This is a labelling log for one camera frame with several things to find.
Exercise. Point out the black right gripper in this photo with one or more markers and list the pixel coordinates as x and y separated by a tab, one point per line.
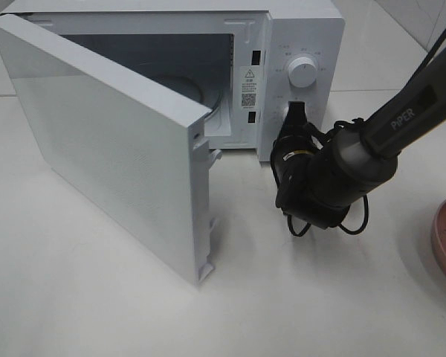
292	163

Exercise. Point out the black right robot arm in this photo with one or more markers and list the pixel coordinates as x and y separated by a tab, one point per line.
319	175

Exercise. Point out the white microwave door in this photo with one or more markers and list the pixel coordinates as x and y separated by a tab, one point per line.
130	145

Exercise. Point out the white upper microwave knob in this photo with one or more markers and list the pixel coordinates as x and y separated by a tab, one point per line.
302	71

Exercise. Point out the white microwave oven body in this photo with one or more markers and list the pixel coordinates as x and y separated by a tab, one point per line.
209	41

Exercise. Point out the white warning label sticker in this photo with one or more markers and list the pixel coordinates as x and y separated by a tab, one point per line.
249	86

